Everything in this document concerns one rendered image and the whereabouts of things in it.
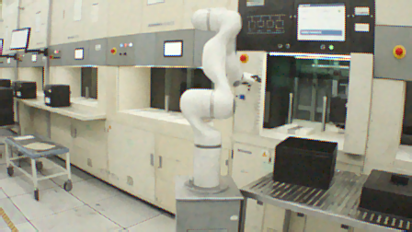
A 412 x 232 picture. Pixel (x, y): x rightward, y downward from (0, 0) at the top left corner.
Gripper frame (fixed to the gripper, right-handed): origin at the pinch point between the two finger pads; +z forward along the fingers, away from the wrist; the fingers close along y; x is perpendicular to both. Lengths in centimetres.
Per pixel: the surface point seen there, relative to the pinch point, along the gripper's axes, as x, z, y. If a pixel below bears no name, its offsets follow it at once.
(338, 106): -11, 62, 27
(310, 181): -64, -17, 43
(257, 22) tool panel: 35.1, -7.3, 12.1
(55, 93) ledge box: 43, -66, -231
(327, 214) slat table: -78, -34, 60
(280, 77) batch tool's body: 18, 47, -12
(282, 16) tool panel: 33.1, -4.2, 29.8
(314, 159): -55, -19, 47
